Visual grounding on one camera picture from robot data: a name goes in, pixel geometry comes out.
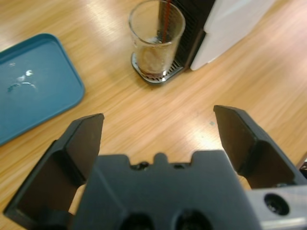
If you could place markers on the teal plastic tray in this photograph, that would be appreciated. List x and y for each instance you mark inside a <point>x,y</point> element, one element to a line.
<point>36,100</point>

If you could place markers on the white capsule coffee machine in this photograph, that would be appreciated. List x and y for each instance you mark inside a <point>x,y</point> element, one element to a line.
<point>227,28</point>

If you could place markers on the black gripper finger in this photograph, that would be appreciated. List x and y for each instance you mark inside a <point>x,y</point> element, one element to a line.
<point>259,158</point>
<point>60,172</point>

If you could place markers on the silver drip grid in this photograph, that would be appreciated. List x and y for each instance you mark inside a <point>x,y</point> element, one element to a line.
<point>173,68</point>

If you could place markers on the clear glass cup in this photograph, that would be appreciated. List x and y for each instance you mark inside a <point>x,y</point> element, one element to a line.
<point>153,60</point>

